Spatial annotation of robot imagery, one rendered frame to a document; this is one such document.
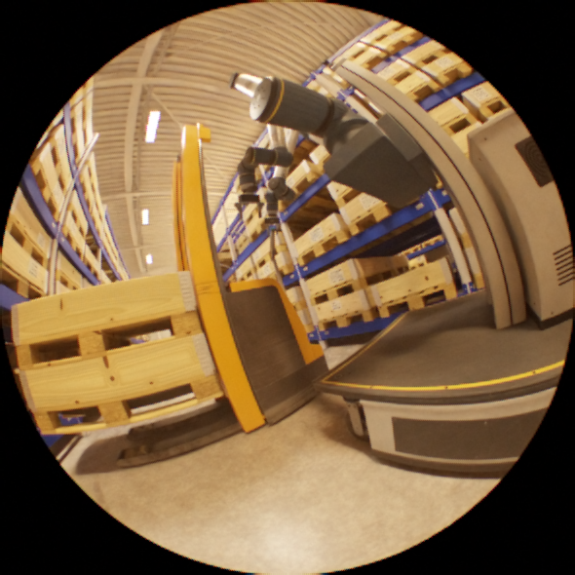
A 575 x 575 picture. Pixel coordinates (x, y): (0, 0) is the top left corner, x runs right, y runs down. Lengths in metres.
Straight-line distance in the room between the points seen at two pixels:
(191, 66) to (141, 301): 7.01
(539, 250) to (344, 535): 0.86
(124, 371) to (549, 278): 1.50
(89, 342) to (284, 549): 1.06
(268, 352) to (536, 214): 1.27
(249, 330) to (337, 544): 1.03
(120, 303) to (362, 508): 1.22
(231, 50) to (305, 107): 6.73
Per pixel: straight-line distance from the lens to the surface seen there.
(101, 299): 1.05
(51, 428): 1.34
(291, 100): 0.72
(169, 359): 0.96
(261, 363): 1.08
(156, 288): 1.01
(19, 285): 1.86
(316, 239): 2.30
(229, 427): 1.24
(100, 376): 1.04
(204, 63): 7.27
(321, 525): 0.70
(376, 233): 1.95
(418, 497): 0.70
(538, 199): 0.64
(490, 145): 0.65
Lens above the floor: 0.63
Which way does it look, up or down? 8 degrees up
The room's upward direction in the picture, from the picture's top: 18 degrees counter-clockwise
